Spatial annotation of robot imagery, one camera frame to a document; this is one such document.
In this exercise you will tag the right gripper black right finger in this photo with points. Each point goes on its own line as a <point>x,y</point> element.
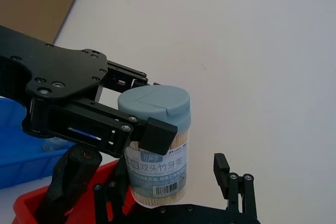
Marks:
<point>221,174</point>

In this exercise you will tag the blue plastic bin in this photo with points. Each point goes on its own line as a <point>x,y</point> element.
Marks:
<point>15,158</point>

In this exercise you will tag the red plastic bin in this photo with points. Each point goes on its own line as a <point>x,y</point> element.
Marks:
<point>26,205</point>

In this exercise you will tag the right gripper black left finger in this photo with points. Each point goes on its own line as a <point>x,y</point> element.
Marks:
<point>123,179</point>

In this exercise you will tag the black cylindrical object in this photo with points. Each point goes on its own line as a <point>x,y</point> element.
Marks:
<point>71,171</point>

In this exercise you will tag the white table cloth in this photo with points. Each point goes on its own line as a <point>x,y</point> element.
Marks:
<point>236,51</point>

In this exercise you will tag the small clear container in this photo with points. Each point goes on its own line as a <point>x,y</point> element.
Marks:
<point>52,144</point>

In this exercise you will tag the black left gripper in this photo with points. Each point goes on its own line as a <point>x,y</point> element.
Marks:
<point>60,72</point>

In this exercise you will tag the toothpick jar with grey-blue lid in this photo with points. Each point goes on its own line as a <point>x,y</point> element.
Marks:
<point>157,176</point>

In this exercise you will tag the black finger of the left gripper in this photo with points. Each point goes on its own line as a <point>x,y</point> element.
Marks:
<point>157,136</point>

